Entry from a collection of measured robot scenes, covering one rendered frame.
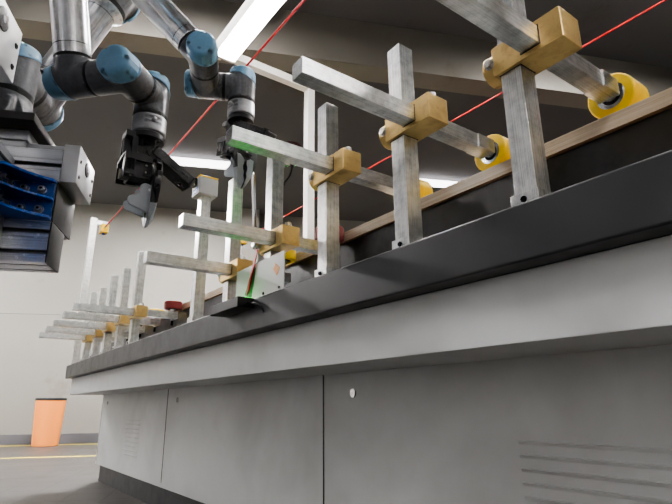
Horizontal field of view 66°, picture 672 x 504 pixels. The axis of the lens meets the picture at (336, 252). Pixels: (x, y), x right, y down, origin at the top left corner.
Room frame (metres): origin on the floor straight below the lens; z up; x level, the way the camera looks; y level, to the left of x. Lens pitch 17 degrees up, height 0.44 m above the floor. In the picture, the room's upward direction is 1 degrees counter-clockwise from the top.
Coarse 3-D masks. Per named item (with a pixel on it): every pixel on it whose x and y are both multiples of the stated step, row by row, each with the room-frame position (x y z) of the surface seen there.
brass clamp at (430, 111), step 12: (420, 96) 0.80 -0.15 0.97; (432, 96) 0.79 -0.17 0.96; (420, 108) 0.80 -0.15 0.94; (432, 108) 0.79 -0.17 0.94; (444, 108) 0.81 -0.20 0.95; (420, 120) 0.80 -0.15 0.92; (432, 120) 0.80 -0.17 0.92; (444, 120) 0.81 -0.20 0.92; (384, 132) 0.88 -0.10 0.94; (396, 132) 0.85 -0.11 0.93; (408, 132) 0.84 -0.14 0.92; (420, 132) 0.84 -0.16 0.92; (432, 132) 0.84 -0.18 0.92; (384, 144) 0.90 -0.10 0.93
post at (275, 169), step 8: (272, 160) 1.26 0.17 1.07; (272, 168) 1.25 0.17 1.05; (280, 168) 1.27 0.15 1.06; (272, 176) 1.25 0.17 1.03; (280, 176) 1.27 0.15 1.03; (272, 184) 1.25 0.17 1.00; (280, 184) 1.27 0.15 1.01; (272, 192) 1.25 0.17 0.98; (280, 192) 1.27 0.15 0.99; (272, 200) 1.26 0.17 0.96; (280, 200) 1.27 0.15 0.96; (272, 208) 1.26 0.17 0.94; (280, 208) 1.27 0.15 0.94; (272, 216) 1.26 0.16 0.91; (280, 216) 1.27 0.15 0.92; (272, 224) 1.26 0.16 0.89; (280, 224) 1.27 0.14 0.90; (264, 256) 1.28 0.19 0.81
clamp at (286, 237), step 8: (280, 232) 1.20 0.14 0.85; (288, 232) 1.20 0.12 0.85; (296, 232) 1.21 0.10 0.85; (280, 240) 1.20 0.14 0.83; (288, 240) 1.20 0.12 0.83; (296, 240) 1.22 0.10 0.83; (264, 248) 1.26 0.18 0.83; (272, 248) 1.23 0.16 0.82; (280, 248) 1.24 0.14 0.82; (288, 248) 1.24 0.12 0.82
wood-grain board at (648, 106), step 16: (656, 96) 0.70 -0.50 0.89; (624, 112) 0.74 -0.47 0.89; (640, 112) 0.72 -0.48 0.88; (656, 112) 0.70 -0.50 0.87; (592, 128) 0.78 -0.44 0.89; (608, 128) 0.76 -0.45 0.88; (544, 144) 0.85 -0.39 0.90; (560, 144) 0.83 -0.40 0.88; (576, 144) 0.81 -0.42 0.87; (480, 176) 0.97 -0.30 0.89; (496, 176) 0.94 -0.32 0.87; (448, 192) 1.04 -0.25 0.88; (464, 192) 1.01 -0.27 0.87; (368, 224) 1.26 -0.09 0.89; (384, 224) 1.21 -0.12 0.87; (304, 256) 1.51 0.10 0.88
